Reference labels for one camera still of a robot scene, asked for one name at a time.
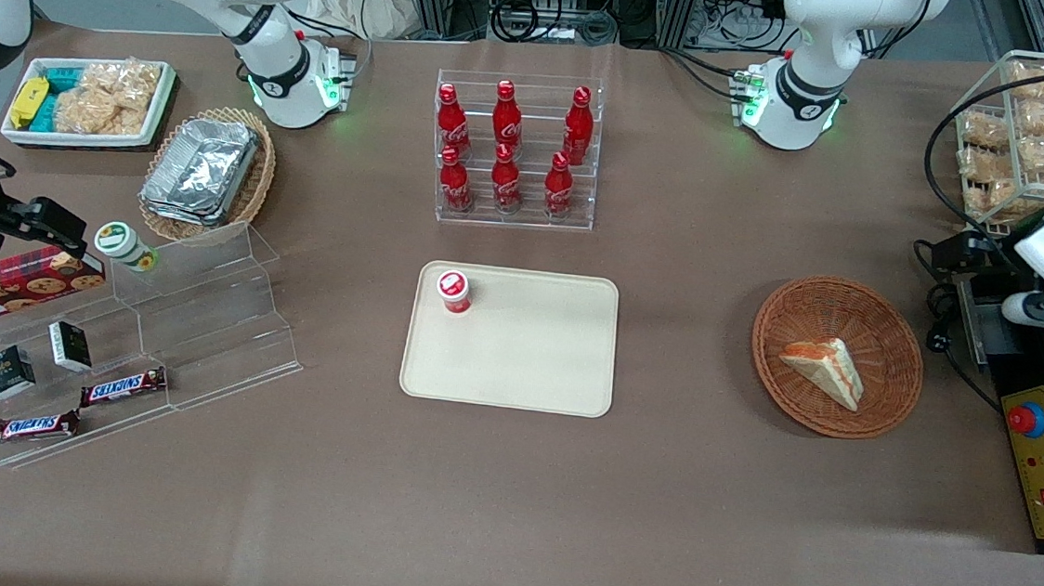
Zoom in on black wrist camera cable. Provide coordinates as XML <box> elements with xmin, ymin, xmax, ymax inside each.
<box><xmin>918</xmin><ymin>53</ymin><xmax>1044</xmax><ymax>243</ymax></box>

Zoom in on clear acrylic bottle rack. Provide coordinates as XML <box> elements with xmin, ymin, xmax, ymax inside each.
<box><xmin>425</xmin><ymin>67</ymin><xmax>607</xmax><ymax>235</ymax></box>

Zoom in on beige plastic tray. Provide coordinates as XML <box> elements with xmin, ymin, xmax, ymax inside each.
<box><xmin>397</xmin><ymin>259</ymin><xmax>623</xmax><ymax>420</ymax></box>

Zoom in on white rectangular snack bin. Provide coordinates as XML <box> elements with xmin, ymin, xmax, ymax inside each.
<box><xmin>0</xmin><ymin>48</ymin><xmax>178</xmax><ymax>158</ymax></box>

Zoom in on light wicker basket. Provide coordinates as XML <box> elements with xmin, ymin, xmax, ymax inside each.
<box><xmin>135</xmin><ymin>100</ymin><xmax>281</xmax><ymax>251</ymax></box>

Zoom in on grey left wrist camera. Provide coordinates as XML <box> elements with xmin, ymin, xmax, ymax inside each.
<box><xmin>1000</xmin><ymin>288</ymin><xmax>1044</xmax><ymax>328</ymax></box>

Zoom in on rice cracker bag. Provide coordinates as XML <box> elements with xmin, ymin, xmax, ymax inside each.
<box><xmin>53</xmin><ymin>82</ymin><xmax>153</xmax><ymax>140</ymax></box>
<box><xmin>81</xmin><ymin>56</ymin><xmax>165</xmax><ymax>109</ymax></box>

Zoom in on green-lidded cup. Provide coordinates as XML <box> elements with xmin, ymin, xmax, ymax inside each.
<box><xmin>92</xmin><ymin>219</ymin><xmax>161</xmax><ymax>276</ymax></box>

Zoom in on triangular sandwich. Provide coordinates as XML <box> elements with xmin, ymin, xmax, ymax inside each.
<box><xmin>775</xmin><ymin>333</ymin><xmax>869</xmax><ymax>414</ymax></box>

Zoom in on red cookie box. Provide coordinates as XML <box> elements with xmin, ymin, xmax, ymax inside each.
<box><xmin>0</xmin><ymin>240</ymin><xmax>109</xmax><ymax>341</ymax></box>

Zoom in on teal snack packet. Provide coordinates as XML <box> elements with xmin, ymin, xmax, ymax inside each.
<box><xmin>32</xmin><ymin>92</ymin><xmax>63</xmax><ymax>133</ymax></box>
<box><xmin>40</xmin><ymin>63</ymin><xmax>86</xmax><ymax>98</ymax></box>

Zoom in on small black carton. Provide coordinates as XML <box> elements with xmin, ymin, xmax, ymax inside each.
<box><xmin>45</xmin><ymin>319</ymin><xmax>98</xmax><ymax>374</ymax></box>
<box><xmin>0</xmin><ymin>344</ymin><xmax>41</xmax><ymax>404</ymax></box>

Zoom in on stacked foil containers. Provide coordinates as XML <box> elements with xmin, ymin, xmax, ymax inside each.
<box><xmin>137</xmin><ymin>113</ymin><xmax>262</xmax><ymax>232</ymax></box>

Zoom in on yellow snack packet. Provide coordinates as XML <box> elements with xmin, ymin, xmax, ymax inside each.
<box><xmin>9</xmin><ymin>75</ymin><xmax>52</xmax><ymax>132</ymax></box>

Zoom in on black power adapter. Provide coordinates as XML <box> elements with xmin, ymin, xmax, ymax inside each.
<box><xmin>915</xmin><ymin>226</ymin><xmax>996</xmax><ymax>276</ymax></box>

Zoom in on red-lidded cup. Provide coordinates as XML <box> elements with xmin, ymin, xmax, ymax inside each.
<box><xmin>433</xmin><ymin>268</ymin><xmax>476</xmax><ymax>318</ymax></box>

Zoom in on brown chocolate bar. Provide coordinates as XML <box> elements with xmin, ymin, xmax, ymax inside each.
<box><xmin>79</xmin><ymin>360</ymin><xmax>171</xmax><ymax>416</ymax></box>
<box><xmin>0</xmin><ymin>403</ymin><xmax>84</xmax><ymax>453</ymax></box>

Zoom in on clear acrylic stepped shelf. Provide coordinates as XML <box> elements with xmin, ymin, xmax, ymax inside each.
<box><xmin>0</xmin><ymin>201</ymin><xmax>315</xmax><ymax>492</ymax></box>

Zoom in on brown wicker basket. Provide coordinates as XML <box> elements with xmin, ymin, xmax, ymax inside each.
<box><xmin>744</xmin><ymin>270</ymin><xmax>932</xmax><ymax>445</ymax></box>

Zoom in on black table cables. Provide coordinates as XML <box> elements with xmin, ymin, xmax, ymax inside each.
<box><xmin>900</xmin><ymin>238</ymin><xmax>1016</xmax><ymax>410</ymax></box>

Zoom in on red cola bottle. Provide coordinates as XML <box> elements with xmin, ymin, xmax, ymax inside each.
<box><xmin>542</xmin><ymin>150</ymin><xmax>579</xmax><ymax>220</ymax></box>
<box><xmin>433</xmin><ymin>83</ymin><xmax>476</xmax><ymax>161</ymax></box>
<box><xmin>436</xmin><ymin>145</ymin><xmax>479</xmax><ymax>215</ymax></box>
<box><xmin>561</xmin><ymin>85</ymin><xmax>597</xmax><ymax>168</ymax></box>
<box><xmin>489</xmin><ymin>143</ymin><xmax>527</xmax><ymax>215</ymax></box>
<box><xmin>490</xmin><ymin>79</ymin><xmax>528</xmax><ymax>154</ymax></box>

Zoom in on white wire rack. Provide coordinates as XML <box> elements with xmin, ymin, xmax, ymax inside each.
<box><xmin>943</xmin><ymin>45</ymin><xmax>1044</xmax><ymax>228</ymax></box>

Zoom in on black background cable bundle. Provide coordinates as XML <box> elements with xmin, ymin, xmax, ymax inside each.
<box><xmin>488</xmin><ymin>0</ymin><xmax>622</xmax><ymax>52</ymax></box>

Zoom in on black arm base cables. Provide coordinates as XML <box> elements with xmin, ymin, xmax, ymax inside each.
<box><xmin>654</xmin><ymin>45</ymin><xmax>758</xmax><ymax>103</ymax></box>

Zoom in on red emergency stop button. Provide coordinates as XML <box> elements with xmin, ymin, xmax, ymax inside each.
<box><xmin>1006</xmin><ymin>400</ymin><xmax>1044</xmax><ymax>440</ymax></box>

